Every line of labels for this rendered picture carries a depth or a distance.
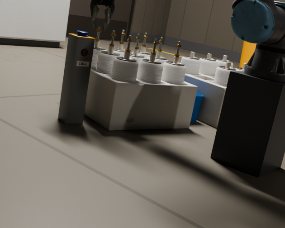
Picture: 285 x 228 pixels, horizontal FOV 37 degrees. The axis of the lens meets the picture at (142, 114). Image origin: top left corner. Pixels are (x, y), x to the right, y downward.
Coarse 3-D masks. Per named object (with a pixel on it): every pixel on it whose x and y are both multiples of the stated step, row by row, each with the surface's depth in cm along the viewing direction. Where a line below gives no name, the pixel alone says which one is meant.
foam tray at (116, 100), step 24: (96, 72) 159; (96, 96) 158; (120, 96) 150; (144, 96) 156; (168, 96) 162; (192, 96) 169; (96, 120) 158; (120, 120) 153; (144, 120) 159; (168, 120) 166
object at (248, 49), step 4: (244, 44) 420; (248, 44) 413; (252, 44) 409; (244, 48) 419; (248, 48) 413; (252, 48) 410; (244, 52) 419; (248, 52) 414; (252, 52) 411; (244, 56) 419; (248, 56) 414; (240, 60) 428; (244, 60) 419; (248, 60) 414; (240, 64) 426
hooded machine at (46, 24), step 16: (0, 0) 296; (16, 0) 305; (32, 0) 314; (48, 0) 324; (64, 0) 335; (0, 16) 300; (16, 16) 309; (32, 16) 318; (48, 16) 328; (64, 16) 339; (0, 32) 303; (16, 32) 313; (32, 32) 322; (48, 32) 333; (64, 32) 344
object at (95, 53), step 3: (93, 51) 169; (96, 51) 170; (99, 51) 170; (93, 54) 170; (96, 54) 170; (93, 57) 170; (96, 57) 170; (93, 60) 170; (96, 60) 170; (93, 63) 171; (96, 63) 171; (93, 66) 171
